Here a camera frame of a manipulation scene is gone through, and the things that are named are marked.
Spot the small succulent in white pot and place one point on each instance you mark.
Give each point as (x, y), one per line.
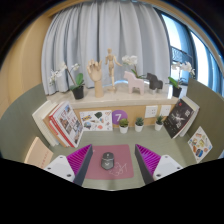
(123, 129)
(139, 128)
(158, 126)

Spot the cream desk ledge shelf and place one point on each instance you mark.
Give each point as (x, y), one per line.
(116, 99)

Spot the light grey curtain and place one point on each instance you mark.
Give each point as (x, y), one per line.
(100, 30)

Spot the pink mouse pad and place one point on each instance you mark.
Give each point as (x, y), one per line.
(123, 156)

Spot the beige paper card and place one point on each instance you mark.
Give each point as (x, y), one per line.
(38, 155)

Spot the plain white book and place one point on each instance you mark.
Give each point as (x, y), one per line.
(41, 120)

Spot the wooden mannequin figure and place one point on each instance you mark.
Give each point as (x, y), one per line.
(110, 65)

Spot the pink horse figurine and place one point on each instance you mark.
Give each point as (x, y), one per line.
(135, 83)

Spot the wooden hand model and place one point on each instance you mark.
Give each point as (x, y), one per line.
(96, 75)

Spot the red and white magazine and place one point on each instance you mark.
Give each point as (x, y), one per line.
(66, 123)

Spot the white wall socket panel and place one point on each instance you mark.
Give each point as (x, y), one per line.
(165, 110)
(151, 111)

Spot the black book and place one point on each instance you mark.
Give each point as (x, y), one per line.
(178, 118)

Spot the window with dark frame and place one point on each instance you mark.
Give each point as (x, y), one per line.
(200, 56)

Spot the food sticker sheet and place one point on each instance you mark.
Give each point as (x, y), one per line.
(200, 144)

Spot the cartoon sticker sheet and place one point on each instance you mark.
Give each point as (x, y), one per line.
(96, 120)

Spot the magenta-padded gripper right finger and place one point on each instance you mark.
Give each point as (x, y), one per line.
(166, 165)

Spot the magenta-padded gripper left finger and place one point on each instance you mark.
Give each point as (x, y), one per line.
(58, 165)

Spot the dark grey horse figurine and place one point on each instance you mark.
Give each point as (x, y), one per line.
(155, 81)

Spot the purple round sign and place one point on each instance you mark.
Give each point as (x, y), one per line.
(118, 116)

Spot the dark grey computer mouse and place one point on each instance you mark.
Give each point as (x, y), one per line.
(107, 161)

